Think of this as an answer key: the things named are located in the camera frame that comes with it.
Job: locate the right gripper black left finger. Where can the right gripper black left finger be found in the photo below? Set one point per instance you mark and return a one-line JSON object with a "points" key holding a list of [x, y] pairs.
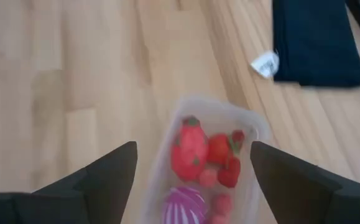
{"points": [[74, 199]]}

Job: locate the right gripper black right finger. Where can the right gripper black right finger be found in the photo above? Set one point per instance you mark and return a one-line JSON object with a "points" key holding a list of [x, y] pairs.
{"points": [[307, 196]]}

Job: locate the small red strawberry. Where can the small red strawberry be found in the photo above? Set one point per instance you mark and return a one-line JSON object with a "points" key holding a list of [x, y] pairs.
{"points": [[229, 174]]}

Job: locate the large pink raspberry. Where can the large pink raspberry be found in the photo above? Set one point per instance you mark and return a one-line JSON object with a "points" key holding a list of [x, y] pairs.
{"points": [[221, 203]]}

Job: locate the small pink raspberry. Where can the small pink raspberry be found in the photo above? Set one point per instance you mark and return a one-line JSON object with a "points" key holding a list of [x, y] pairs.
{"points": [[220, 219], [207, 178]]}

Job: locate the red cherry with stem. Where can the red cherry with stem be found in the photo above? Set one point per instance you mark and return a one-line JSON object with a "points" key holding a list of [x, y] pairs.
{"points": [[238, 136]]}

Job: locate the red round fruit with stem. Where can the red round fruit with stem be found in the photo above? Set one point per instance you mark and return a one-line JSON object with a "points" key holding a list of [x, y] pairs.
{"points": [[218, 147]]}

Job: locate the purple striped onion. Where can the purple striped onion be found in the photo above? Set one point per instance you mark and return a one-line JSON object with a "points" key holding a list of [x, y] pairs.
{"points": [[184, 207]]}

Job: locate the clear plastic tupperware container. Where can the clear plastic tupperware container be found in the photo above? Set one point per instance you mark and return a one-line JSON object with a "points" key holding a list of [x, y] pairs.
{"points": [[220, 112]]}

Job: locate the white cloth tag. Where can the white cloth tag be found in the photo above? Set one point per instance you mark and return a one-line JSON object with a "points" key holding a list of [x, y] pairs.
{"points": [[265, 64]]}

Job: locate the navy blue folded cloth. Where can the navy blue folded cloth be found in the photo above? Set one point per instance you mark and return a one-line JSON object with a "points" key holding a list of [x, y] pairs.
{"points": [[313, 40]]}

